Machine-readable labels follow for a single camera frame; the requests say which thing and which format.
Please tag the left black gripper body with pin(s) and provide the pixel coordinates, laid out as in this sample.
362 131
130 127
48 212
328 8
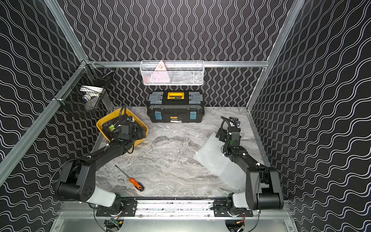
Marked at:
116 127

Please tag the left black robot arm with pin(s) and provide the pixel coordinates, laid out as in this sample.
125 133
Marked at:
77 180

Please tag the white wire wall basket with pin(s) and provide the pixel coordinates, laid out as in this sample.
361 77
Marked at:
181 73

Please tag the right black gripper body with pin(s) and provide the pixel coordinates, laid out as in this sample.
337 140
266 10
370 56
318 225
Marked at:
223 136

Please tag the pink triangular card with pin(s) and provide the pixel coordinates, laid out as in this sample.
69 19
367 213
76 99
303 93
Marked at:
160 75

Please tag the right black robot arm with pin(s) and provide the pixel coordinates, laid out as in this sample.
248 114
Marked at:
262 185

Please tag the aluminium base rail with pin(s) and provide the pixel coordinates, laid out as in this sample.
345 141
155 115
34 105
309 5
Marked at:
192 209

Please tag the clear zip-top bag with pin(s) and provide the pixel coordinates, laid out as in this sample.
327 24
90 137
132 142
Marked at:
211 157

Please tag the black yellow toolbox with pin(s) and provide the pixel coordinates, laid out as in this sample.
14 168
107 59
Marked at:
176 107

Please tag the black wire corner basket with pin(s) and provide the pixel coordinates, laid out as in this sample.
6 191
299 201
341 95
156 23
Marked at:
91 75

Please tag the orange handled screwdriver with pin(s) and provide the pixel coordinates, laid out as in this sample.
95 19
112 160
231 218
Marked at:
139 186

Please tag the yellow plastic tray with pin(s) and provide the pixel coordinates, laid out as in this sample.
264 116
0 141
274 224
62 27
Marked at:
110 124

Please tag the white tape roll in basket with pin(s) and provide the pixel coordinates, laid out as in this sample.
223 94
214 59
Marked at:
90 92

